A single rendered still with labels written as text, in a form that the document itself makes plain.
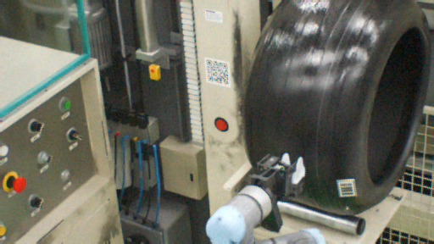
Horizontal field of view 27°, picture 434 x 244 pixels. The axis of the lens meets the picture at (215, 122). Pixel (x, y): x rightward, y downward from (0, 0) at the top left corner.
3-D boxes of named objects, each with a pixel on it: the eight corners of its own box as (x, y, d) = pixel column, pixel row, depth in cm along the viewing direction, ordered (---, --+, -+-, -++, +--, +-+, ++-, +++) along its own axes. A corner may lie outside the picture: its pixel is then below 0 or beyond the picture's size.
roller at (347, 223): (247, 186, 244) (242, 202, 243) (242, 181, 240) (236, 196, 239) (367, 221, 228) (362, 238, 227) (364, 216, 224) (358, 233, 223)
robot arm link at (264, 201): (263, 230, 186) (229, 219, 190) (273, 219, 189) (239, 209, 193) (264, 198, 183) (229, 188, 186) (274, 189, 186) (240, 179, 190)
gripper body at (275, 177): (299, 160, 195) (274, 184, 185) (297, 195, 198) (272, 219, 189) (268, 152, 198) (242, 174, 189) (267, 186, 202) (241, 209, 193)
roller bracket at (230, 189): (224, 215, 241) (221, 185, 236) (290, 143, 270) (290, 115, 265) (234, 219, 239) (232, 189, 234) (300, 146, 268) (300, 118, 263)
